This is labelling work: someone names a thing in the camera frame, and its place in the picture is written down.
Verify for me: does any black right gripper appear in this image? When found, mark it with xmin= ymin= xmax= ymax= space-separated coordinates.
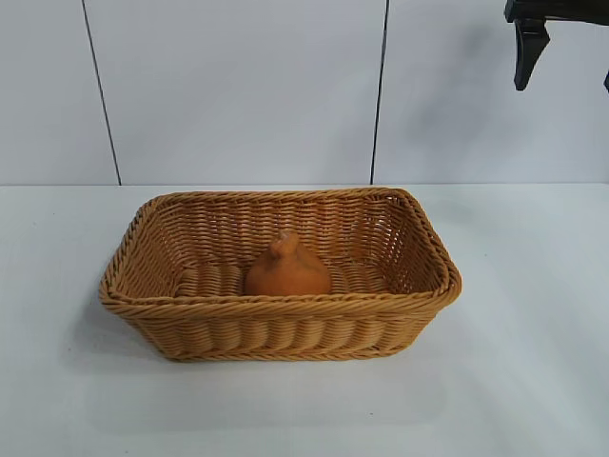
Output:
xmin=505 ymin=0 xmax=609 ymax=92

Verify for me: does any tan woven wicker basket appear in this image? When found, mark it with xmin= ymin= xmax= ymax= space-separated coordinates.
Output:
xmin=98 ymin=188 xmax=463 ymax=364

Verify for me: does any bumpy orange fruit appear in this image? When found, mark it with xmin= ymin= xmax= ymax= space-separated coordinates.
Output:
xmin=244 ymin=228 xmax=333 ymax=299

